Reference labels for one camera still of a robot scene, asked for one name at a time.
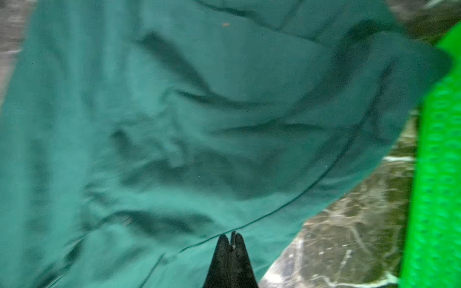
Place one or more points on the green plastic basket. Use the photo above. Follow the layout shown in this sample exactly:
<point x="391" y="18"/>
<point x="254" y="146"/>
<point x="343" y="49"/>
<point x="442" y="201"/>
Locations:
<point x="432" y="254"/>

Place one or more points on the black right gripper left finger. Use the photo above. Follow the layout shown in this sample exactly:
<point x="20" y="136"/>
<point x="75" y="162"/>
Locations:
<point x="218" y="273"/>

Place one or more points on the dark green t-shirt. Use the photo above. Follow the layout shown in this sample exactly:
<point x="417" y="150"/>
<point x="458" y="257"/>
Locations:
<point x="135" y="134"/>

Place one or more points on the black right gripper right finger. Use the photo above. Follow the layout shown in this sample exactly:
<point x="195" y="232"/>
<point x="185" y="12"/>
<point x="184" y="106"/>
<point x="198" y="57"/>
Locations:
<point x="241" y="271"/>

